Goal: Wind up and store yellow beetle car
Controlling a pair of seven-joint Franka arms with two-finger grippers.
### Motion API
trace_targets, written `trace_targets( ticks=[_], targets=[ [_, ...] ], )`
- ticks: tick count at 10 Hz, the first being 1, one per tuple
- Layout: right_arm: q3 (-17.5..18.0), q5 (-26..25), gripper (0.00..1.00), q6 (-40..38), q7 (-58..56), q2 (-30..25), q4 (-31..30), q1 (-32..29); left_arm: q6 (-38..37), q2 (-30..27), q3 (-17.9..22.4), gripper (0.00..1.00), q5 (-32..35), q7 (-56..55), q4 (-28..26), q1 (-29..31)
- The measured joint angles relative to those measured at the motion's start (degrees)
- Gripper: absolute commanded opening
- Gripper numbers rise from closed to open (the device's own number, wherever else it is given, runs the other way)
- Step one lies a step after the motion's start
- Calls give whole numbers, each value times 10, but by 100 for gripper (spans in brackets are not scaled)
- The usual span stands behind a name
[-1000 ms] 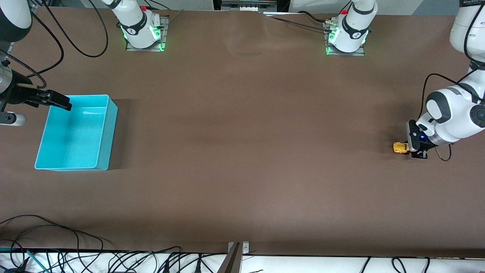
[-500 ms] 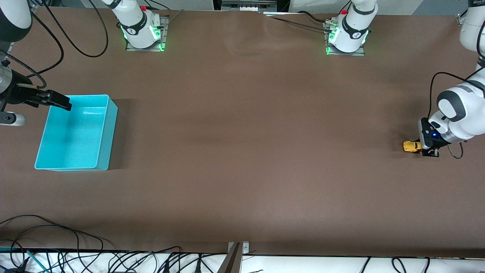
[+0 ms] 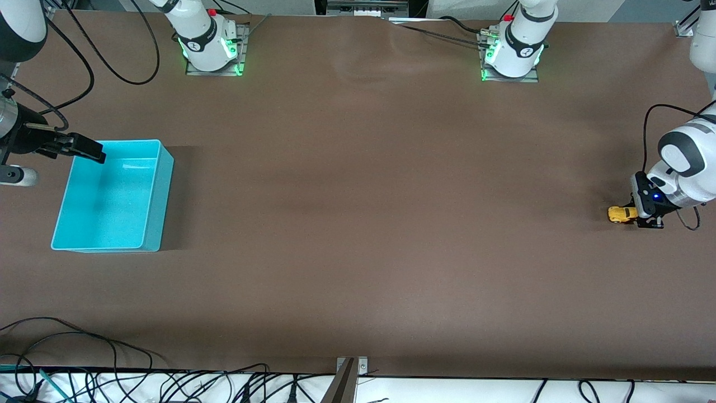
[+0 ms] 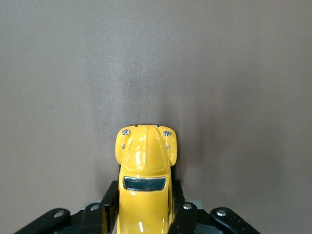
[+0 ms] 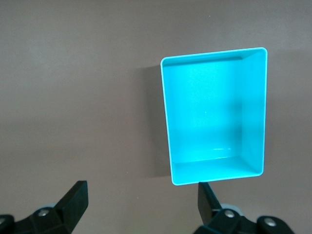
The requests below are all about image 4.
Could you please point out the yellow beetle toy car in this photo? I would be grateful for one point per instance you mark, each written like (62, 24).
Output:
(146, 156)

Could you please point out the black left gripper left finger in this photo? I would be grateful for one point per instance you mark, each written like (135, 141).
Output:
(97, 219)

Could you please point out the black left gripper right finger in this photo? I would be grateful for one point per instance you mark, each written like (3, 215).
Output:
(187, 221)

